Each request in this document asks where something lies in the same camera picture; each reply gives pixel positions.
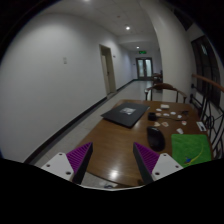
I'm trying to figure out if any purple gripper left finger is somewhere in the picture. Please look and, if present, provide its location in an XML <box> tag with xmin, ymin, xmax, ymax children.
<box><xmin>41</xmin><ymin>141</ymin><xmax>94</xmax><ymax>185</ymax></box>

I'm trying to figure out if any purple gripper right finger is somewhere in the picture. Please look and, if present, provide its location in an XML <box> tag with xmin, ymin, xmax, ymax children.
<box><xmin>132</xmin><ymin>142</ymin><xmax>184</xmax><ymax>185</ymax></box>

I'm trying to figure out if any black computer mouse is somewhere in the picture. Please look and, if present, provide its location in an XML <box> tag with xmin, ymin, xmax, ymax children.
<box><xmin>147</xmin><ymin>126</ymin><xmax>165</xmax><ymax>152</ymax></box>

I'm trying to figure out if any green mouse pad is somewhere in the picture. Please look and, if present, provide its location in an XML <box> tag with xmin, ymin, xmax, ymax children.
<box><xmin>171</xmin><ymin>134</ymin><xmax>212</xmax><ymax>167</ymax></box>

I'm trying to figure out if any small black box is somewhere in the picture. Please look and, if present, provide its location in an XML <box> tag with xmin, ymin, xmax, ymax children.
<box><xmin>148</xmin><ymin>112</ymin><xmax>157</xmax><ymax>121</ymax></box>

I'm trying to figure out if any white eraser block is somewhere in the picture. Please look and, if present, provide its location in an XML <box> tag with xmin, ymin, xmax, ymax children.
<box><xmin>176</xmin><ymin>128</ymin><xmax>184</xmax><ymax>134</ymax></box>

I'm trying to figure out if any black laptop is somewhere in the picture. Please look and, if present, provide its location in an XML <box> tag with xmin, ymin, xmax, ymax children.
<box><xmin>102</xmin><ymin>102</ymin><xmax>148</xmax><ymax>128</ymax></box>

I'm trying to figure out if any white card at table edge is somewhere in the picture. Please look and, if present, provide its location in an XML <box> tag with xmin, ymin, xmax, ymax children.
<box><xmin>196</xmin><ymin>122</ymin><xmax>206</xmax><ymax>131</ymax></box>

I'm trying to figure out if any wooden chair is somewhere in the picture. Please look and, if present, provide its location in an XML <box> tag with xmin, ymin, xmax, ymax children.
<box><xmin>144</xmin><ymin>83</ymin><xmax>187</xmax><ymax>103</ymax></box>

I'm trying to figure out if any black metal railing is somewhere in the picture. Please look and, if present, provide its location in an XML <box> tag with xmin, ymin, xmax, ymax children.
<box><xmin>190</xmin><ymin>94</ymin><xmax>224</xmax><ymax>159</ymax></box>

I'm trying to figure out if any double glass door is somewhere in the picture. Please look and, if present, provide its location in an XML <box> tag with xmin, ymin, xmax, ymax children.
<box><xmin>136</xmin><ymin>57</ymin><xmax>153</xmax><ymax>81</ymax></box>

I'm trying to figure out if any wooden handrail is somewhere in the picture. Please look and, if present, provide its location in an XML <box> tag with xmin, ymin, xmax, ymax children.
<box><xmin>192</xmin><ymin>74</ymin><xmax>224</xmax><ymax>93</ymax></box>

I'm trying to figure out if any green exit sign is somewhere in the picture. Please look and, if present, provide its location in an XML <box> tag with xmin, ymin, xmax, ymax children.
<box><xmin>138</xmin><ymin>51</ymin><xmax>147</xmax><ymax>55</ymax></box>

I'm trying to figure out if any wooden side door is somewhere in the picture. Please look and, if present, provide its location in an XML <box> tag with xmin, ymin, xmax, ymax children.
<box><xmin>100</xmin><ymin>45</ymin><xmax>116</xmax><ymax>95</ymax></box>

